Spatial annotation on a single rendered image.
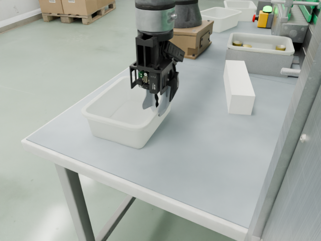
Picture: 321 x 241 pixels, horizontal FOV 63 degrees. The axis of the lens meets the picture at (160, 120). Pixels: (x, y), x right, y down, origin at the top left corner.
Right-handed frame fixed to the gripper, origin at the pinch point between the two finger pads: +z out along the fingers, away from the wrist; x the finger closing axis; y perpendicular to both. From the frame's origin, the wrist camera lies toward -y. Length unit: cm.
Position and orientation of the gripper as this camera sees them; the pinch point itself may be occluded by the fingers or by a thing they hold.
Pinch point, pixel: (159, 109)
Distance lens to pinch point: 64.9
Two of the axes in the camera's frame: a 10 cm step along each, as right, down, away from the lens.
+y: -4.0, 5.3, -7.5
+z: 0.0, 8.2, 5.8
